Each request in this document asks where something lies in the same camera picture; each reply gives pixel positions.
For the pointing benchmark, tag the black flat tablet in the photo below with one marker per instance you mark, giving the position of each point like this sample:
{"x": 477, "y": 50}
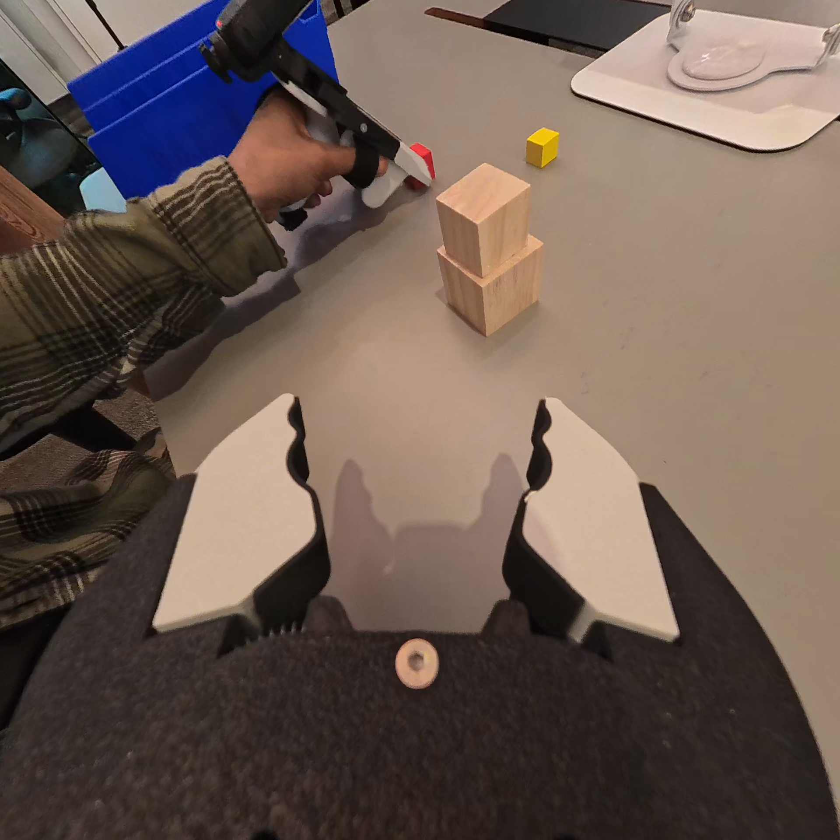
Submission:
{"x": 577, "y": 19}

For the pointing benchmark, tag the yellow wooden cube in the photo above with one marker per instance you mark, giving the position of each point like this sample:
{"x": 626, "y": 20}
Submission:
{"x": 541, "y": 148}

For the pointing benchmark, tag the teal office chair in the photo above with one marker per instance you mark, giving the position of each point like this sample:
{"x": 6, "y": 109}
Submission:
{"x": 33, "y": 144}

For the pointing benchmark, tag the person's plaid shirt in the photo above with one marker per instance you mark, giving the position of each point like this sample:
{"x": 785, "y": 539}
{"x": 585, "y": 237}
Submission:
{"x": 65, "y": 525}

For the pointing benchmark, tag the red wooden cube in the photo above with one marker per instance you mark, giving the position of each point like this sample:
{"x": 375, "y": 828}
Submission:
{"x": 423, "y": 154}

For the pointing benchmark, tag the person's left hand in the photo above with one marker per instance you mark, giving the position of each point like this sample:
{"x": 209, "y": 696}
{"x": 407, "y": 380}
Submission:
{"x": 289, "y": 157}

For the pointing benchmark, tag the large natural wooden cube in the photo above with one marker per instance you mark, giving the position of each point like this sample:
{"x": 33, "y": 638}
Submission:
{"x": 499, "y": 295}

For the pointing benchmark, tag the person's dark trousers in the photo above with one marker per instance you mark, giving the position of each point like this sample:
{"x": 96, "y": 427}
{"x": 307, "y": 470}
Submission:
{"x": 19, "y": 669}

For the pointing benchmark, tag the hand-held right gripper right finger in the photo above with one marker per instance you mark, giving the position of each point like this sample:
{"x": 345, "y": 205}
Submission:
{"x": 597, "y": 531}

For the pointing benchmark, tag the white stand with wooden board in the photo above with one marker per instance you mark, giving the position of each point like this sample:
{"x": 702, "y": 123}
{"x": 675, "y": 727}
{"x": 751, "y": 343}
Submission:
{"x": 722, "y": 98}

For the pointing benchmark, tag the blue plastic bin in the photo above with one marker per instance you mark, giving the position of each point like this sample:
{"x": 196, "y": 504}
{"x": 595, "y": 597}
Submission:
{"x": 164, "y": 118}

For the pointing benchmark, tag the small natural wooden cube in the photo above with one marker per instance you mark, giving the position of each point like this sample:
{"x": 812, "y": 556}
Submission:
{"x": 482, "y": 223}

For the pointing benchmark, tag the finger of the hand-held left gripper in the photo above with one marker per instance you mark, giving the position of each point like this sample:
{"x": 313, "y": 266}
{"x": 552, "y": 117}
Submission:
{"x": 413, "y": 163}

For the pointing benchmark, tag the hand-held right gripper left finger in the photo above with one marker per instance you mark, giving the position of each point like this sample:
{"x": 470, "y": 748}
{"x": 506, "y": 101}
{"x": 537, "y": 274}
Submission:
{"x": 243, "y": 518}

